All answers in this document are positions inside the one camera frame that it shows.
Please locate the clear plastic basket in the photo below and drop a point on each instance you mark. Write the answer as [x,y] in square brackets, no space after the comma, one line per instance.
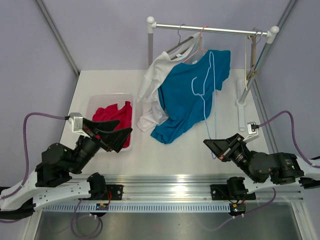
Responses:
[103,100]

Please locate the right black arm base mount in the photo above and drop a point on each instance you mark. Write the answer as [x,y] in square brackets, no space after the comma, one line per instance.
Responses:
[225,191]

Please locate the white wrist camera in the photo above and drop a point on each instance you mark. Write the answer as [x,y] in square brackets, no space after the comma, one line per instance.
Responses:
[75,120]
[253,132]

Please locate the aluminium rail frame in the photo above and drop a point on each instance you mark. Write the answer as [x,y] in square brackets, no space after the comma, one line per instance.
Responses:
[137,188]

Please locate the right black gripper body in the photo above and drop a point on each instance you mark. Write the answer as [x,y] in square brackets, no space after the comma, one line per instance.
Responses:
[236,152]

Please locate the white metal clothes rack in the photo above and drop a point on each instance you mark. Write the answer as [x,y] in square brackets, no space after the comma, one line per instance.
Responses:
[240,103]

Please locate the grey hanger with white shirt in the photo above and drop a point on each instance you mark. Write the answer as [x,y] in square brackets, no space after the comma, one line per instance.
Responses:
[180,43]

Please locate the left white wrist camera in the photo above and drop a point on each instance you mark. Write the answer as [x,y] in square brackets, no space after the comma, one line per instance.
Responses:
[75,120]

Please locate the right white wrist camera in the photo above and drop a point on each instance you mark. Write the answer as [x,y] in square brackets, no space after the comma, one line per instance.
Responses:
[253,132]

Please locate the light blue wire hanger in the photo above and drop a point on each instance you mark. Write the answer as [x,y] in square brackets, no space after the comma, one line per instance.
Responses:
[204,94]

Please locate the blue t shirt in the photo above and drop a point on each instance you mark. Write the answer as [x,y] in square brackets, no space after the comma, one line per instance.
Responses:
[176,98]

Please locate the wooden hanger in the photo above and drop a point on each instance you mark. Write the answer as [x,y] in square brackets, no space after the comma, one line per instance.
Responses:
[253,49]

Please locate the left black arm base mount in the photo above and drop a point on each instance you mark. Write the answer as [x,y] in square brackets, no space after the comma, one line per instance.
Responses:
[113,191]

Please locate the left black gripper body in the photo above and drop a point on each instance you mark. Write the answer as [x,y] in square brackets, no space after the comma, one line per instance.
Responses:
[87,150]

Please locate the white slotted cable duct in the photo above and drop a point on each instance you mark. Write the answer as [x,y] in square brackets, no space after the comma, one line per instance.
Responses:
[117,207]

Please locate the red t shirt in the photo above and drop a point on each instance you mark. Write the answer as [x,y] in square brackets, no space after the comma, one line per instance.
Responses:
[111,112]

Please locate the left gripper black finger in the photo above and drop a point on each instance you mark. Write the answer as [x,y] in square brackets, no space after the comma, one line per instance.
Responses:
[99,128]
[114,140]

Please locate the white t shirt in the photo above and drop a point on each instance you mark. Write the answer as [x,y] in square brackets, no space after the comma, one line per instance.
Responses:
[152,112]

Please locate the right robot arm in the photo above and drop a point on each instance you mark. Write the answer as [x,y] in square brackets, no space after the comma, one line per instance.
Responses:
[261,170]

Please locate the pink wire hanger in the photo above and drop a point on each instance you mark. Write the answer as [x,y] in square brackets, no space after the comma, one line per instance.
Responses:
[200,45]

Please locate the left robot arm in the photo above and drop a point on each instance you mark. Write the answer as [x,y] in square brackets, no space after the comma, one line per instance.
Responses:
[46,185]

